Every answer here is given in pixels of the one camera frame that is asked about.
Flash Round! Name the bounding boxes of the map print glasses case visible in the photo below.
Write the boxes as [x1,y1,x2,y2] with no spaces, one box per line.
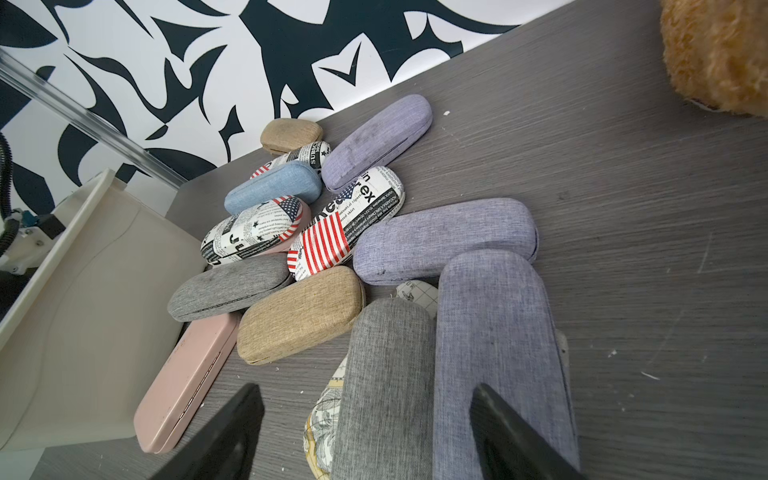
[303,280,438,479]

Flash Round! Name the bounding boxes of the pink hard case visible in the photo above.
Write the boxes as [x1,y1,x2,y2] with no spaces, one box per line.
[133,313,241,454]

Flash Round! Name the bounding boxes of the flag newspaper case centre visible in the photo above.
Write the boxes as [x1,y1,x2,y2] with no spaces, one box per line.
[287,166,405,281]

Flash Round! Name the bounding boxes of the purple case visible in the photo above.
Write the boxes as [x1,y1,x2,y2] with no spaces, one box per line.
[321,94,433,193]
[433,250,580,479]

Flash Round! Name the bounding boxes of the newspaper flag case left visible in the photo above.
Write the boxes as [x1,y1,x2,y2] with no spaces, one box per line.
[200,196,301,267]

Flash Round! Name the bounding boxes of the grey fabric case upright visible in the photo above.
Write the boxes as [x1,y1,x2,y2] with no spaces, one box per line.
[331,298,436,479]

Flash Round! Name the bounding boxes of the grey fabric case horizontal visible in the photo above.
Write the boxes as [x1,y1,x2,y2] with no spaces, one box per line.
[167,253,293,323]

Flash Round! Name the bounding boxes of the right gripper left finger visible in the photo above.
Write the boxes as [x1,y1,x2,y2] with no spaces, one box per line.
[153,383,265,480]

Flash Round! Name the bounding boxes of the tan fabric case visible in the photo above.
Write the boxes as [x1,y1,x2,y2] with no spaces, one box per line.
[237,266,366,365]
[260,118,324,156]

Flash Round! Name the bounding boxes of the newspaper print case at back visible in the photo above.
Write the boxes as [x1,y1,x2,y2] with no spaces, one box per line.
[251,141,331,178]

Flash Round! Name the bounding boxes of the tan teddy bear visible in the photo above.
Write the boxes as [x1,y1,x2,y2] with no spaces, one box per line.
[660,1,767,118]

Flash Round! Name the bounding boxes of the purple case horizontal middle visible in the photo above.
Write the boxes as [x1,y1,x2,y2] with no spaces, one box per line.
[353,198,539,285]

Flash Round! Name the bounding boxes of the cream plastic storage box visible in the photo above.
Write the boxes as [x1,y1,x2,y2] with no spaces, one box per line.
[1,170,205,452]

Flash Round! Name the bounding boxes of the light blue case at back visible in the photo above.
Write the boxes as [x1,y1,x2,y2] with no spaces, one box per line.
[224,161,323,215]

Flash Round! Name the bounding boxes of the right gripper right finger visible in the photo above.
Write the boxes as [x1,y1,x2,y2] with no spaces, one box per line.
[469,383,584,480]

